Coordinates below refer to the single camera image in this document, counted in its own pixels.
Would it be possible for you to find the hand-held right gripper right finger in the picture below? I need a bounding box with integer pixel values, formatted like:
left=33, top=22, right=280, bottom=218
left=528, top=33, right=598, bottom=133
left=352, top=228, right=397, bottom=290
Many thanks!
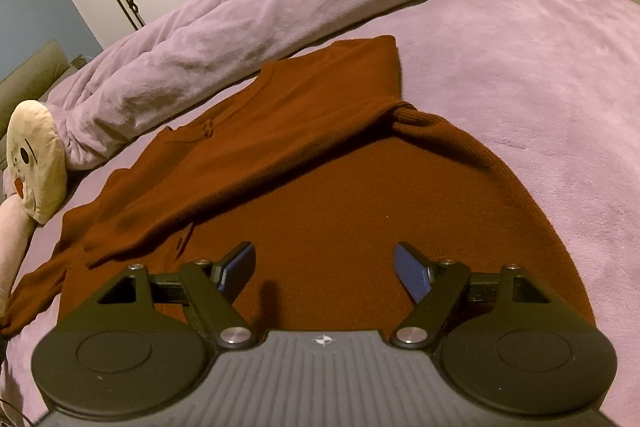
left=390, top=243, right=556, bottom=351

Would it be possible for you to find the pink plush toy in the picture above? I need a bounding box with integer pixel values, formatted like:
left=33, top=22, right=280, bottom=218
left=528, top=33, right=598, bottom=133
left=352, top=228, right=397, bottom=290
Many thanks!
left=0, top=194, right=34, bottom=305

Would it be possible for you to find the cream face plush pillow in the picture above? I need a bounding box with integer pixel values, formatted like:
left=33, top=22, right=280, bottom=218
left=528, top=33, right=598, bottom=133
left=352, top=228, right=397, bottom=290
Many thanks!
left=7, top=101, right=68, bottom=224

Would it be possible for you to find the purple fleece duvet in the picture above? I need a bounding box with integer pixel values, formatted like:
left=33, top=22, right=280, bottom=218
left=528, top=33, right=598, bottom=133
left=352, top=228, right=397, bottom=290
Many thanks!
left=47, top=0, right=603, bottom=172

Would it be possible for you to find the olive green sofa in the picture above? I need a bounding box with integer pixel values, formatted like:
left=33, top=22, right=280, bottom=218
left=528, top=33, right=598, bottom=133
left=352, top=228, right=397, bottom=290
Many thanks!
left=0, top=39, right=71, bottom=108

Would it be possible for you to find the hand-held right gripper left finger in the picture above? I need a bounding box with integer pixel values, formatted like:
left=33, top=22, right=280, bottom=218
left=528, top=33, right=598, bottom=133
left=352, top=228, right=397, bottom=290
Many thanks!
left=75, top=241, right=257, bottom=351

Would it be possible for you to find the rust brown knit sweater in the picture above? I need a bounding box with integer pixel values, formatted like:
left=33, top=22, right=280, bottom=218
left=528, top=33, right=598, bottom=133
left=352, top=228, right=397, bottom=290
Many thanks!
left=0, top=35, right=597, bottom=344

